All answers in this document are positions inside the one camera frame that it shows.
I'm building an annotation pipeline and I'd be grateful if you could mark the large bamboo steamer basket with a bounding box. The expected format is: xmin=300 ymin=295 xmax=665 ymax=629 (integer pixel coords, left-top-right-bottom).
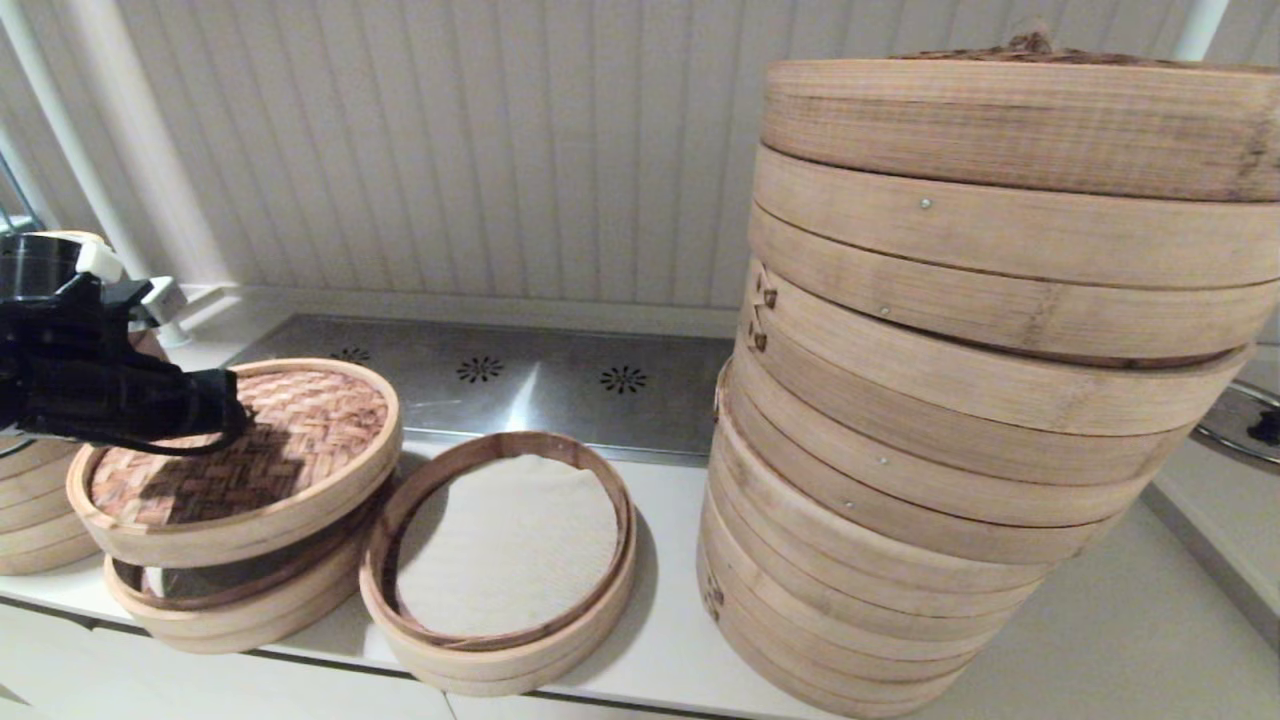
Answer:
xmin=700 ymin=425 xmax=1051 ymax=646
xmin=747 ymin=146 xmax=1280 ymax=369
xmin=735 ymin=258 xmax=1251 ymax=488
xmin=695 ymin=495 xmax=1001 ymax=719
xmin=712 ymin=360 xmax=1193 ymax=566

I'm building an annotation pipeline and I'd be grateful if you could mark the large woven bamboo steamer lid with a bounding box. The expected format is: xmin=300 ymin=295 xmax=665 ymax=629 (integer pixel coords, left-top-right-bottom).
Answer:
xmin=760 ymin=32 xmax=1280 ymax=205

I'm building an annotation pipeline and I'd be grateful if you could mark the thin white round pole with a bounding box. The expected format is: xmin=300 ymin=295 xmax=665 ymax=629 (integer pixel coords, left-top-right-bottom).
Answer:
xmin=0 ymin=0 xmax=191 ymax=346
xmin=1172 ymin=0 xmax=1231 ymax=63

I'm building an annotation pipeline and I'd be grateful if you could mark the thick white column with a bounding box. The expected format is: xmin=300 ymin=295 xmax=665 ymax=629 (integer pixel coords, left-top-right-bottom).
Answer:
xmin=58 ymin=0 xmax=239 ymax=291

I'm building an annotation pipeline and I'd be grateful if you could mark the white cabinet front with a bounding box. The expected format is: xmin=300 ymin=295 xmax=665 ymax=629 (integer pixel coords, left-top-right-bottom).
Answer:
xmin=0 ymin=597 xmax=831 ymax=720

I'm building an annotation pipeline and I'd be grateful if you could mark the perforated stainless steel plate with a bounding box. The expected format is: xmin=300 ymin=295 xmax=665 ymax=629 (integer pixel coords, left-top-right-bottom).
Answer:
xmin=232 ymin=314 xmax=734 ymax=468

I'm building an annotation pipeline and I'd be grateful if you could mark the round metal pan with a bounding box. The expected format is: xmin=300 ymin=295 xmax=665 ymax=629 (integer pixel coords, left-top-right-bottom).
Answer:
xmin=1190 ymin=378 xmax=1280 ymax=467

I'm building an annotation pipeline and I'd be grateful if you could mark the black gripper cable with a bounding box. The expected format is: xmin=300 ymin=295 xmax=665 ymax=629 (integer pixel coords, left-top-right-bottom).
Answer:
xmin=60 ymin=425 xmax=253 ymax=458

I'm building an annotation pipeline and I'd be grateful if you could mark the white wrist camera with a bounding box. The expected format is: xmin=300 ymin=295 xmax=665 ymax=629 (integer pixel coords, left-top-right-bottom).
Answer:
xmin=75 ymin=243 xmax=189 ymax=331

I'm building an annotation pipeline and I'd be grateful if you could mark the grey metal frame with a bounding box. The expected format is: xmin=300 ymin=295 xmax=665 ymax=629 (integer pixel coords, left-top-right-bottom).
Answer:
xmin=0 ymin=148 xmax=47 ymax=235

